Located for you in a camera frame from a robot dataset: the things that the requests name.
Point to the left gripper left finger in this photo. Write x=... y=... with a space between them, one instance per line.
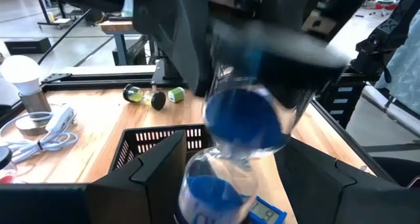
x=147 y=191

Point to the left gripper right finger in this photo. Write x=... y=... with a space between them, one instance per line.
x=328 y=197

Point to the green charger cube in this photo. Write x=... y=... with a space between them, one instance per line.
x=176 y=95

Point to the red sand hourglass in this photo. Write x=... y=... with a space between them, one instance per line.
x=5 y=158

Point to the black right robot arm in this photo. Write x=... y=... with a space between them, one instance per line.
x=262 y=0

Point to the black plastic basket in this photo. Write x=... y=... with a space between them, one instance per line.
x=157 y=140

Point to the black drawer unit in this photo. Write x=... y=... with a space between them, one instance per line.
x=328 y=96

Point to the pale blue cloth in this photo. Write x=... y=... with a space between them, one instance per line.
x=403 y=69

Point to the wooden workbench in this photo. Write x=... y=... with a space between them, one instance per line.
x=115 y=27

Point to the white light bulb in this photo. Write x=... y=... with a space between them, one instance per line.
x=21 y=73

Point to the black floor box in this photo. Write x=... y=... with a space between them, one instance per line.
x=28 y=46

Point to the black metal table frame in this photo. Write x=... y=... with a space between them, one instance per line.
x=98 y=82

